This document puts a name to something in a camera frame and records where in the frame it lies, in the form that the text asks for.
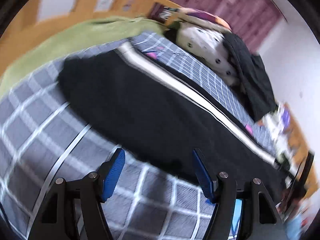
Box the green blanket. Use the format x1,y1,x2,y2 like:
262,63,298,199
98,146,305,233
1,16,165,96

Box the maroon patterned curtain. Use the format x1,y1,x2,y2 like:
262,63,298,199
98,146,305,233
170,0,283,51

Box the purple patterned pillow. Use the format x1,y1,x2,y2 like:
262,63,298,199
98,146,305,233
172,8,232,33

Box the black padded jacket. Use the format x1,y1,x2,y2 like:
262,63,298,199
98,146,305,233
222,33,277,122

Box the wooden bed frame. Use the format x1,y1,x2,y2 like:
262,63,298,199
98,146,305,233
0,0,318,198

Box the purple plush toy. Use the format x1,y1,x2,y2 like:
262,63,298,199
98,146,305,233
281,107,291,130

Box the black sweatpants with white stripe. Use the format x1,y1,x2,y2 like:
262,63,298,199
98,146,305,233
57,42,287,203

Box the grey checked bed sheet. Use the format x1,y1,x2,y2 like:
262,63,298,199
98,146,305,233
1,32,275,239

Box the white floral quilt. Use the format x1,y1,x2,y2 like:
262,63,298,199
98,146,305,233
166,22,293,170

